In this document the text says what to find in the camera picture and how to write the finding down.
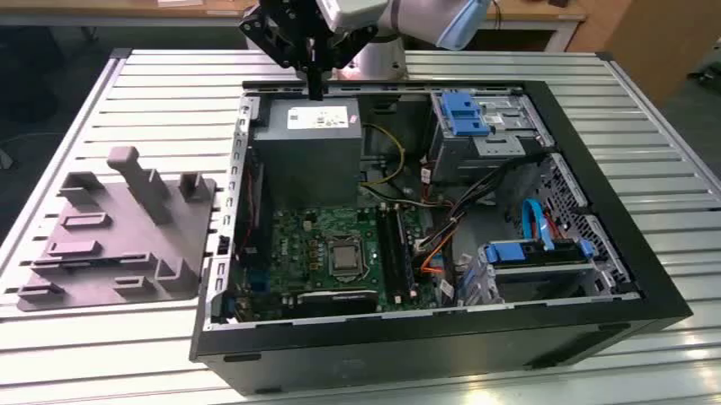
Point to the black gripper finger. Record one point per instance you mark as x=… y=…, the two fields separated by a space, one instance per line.
x=351 y=46
x=275 y=50

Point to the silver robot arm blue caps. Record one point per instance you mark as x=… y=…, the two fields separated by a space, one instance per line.
x=383 y=59

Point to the black RAM slot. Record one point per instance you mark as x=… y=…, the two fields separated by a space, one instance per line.
x=390 y=253

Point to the wooden desk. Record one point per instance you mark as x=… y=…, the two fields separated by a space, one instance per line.
x=168 y=12

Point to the blue drive bay latch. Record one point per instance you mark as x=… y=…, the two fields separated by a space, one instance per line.
x=462 y=114

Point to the grey power supply unit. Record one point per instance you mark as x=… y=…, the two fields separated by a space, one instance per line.
x=305 y=169

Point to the silver drive cage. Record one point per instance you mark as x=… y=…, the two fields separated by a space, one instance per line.
x=496 y=147

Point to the green motherboard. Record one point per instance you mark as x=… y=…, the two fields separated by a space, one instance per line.
x=298 y=228

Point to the CPU socket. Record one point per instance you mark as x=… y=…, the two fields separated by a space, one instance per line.
x=345 y=241

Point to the silver CPU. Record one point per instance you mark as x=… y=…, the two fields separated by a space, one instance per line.
x=345 y=257

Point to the wooden cabinet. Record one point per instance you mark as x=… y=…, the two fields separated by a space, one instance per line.
x=648 y=42

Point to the grey parts rack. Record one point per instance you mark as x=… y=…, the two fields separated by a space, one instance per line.
x=120 y=240

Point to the hard disk in blue carrier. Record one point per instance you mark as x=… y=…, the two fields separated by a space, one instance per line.
x=509 y=253

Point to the black graphics card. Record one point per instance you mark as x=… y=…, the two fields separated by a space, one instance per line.
x=338 y=301

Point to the silver disk bay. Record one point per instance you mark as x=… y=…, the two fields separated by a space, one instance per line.
x=541 y=270

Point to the black PC case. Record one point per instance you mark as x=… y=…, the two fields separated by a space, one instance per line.
x=394 y=354

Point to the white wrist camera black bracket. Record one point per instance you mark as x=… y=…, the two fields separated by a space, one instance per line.
x=355 y=12

